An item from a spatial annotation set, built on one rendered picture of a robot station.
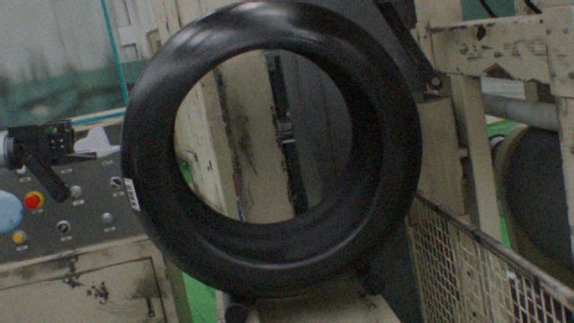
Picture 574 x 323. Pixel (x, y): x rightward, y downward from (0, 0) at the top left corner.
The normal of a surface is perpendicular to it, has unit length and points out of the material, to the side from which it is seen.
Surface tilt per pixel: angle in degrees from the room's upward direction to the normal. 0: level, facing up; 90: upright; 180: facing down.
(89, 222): 90
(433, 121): 90
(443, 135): 90
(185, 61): 81
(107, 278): 90
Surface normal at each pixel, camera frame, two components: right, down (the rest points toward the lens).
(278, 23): 0.12, -0.01
